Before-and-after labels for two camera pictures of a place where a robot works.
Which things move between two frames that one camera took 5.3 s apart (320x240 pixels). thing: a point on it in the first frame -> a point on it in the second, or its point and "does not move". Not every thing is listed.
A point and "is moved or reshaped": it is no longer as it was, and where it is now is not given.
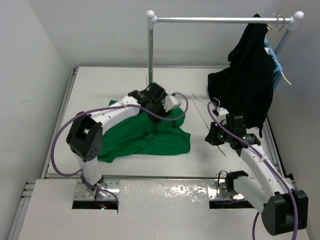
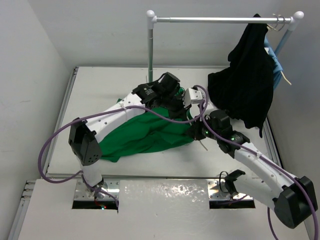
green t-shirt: x=138 y=134 is moved or reshaped
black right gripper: x=211 y=138 -> x=194 y=131
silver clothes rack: x=151 y=19 does not move
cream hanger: x=210 y=107 is moved or reshaped
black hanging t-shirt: x=246 y=88 does not move
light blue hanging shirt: x=277 y=68 does not move
